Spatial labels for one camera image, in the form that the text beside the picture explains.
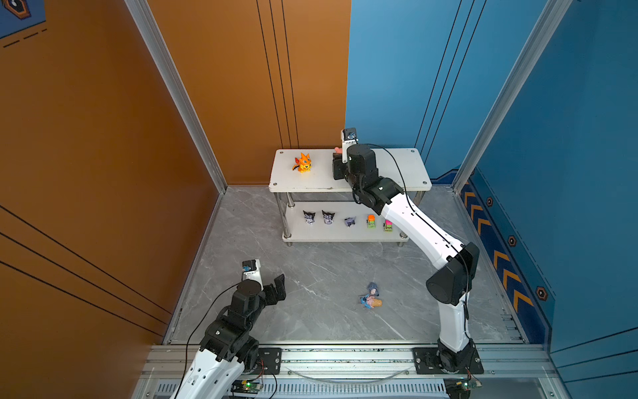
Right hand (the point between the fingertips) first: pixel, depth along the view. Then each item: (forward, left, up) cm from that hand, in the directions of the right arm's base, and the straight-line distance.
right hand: (342, 152), depth 79 cm
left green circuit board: (-58, +28, -39) cm, 75 cm away
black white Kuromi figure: (-5, +12, -27) cm, 30 cm away
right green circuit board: (-57, -33, -40) cm, 77 cm away
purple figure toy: (-6, -4, -28) cm, 29 cm away
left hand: (-29, +23, -27) cm, 46 cm away
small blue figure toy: (-30, -11, -36) cm, 48 cm away
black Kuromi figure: (-6, +5, -26) cm, 27 cm away
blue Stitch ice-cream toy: (-35, -9, -35) cm, 50 cm away
